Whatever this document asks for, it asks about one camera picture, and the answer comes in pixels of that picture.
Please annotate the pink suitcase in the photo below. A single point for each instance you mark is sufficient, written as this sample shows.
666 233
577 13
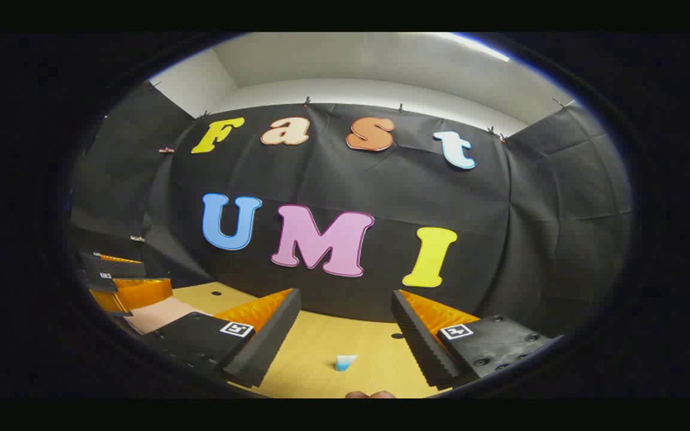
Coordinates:
159 314

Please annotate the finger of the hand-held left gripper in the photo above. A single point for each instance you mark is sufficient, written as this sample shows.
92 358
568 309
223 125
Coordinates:
111 268
141 292

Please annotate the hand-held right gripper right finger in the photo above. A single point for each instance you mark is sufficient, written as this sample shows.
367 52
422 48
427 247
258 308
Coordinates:
420 341

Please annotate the light blue skin care tube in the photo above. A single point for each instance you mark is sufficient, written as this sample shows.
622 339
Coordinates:
344 363

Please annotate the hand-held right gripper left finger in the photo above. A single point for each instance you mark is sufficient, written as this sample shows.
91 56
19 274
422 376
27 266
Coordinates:
273 335

